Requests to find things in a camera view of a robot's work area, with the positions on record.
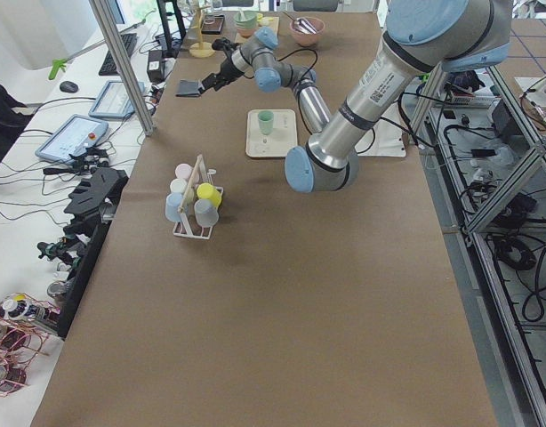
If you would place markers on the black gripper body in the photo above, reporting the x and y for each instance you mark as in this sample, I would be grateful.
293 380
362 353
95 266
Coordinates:
226 69

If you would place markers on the green cup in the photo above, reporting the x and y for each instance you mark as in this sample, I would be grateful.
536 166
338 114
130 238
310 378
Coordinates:
266 121

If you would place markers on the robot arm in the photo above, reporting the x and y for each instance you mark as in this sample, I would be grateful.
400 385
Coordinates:
418 36

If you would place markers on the cream rabbit tray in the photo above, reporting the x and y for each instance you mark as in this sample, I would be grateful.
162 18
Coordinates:
275 145

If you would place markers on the pink cup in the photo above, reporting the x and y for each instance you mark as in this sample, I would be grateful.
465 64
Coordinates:
183 171

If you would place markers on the yellow cup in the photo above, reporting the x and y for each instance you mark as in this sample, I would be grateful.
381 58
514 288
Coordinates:
208 192

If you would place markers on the cream white cup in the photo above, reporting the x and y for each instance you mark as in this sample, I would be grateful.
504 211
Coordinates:
178 185

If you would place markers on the blue cup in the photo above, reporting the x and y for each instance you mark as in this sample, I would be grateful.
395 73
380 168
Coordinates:
172 203

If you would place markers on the grey cup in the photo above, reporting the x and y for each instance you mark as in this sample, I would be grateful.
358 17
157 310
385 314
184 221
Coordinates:
206 213

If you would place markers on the wooden mug tree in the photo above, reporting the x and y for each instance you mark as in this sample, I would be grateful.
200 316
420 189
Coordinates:
200 49

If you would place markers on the folded grey cloth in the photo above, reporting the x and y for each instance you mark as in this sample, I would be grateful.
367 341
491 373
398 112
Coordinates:
190 88

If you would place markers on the stacked green bowls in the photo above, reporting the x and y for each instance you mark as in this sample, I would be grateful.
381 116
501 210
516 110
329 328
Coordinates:
246 22

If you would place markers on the wooden cutting board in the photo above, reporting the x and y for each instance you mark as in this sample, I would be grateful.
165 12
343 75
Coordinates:
270 24

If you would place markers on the black box with label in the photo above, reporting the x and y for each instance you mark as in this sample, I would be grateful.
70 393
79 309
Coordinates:
159 67

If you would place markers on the metal scoop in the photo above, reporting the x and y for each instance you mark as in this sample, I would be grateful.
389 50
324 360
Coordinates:
301 24

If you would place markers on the pink bowl with ice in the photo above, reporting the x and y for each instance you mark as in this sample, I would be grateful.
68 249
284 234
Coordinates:
306 40

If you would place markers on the far teach pendant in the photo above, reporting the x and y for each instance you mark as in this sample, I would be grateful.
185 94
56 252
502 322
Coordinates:
112 103

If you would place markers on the teach pendant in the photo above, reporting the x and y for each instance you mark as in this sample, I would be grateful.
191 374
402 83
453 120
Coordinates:
72 139
112 103

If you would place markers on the near teach pendant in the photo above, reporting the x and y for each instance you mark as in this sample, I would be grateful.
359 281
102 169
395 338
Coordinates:
72 139

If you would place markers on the black computer mouse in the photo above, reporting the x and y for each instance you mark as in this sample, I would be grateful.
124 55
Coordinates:
68 87

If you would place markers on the white wire cup rack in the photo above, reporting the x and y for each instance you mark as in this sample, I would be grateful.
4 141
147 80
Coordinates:
188 227

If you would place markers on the aluminium frame post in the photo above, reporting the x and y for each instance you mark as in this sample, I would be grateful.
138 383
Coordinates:
105 19

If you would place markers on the green handled grabber tool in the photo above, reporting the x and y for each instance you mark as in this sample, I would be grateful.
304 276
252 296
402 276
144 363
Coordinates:
129 41

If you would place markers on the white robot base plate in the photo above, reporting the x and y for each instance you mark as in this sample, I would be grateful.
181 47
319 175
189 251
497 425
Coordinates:
384 140

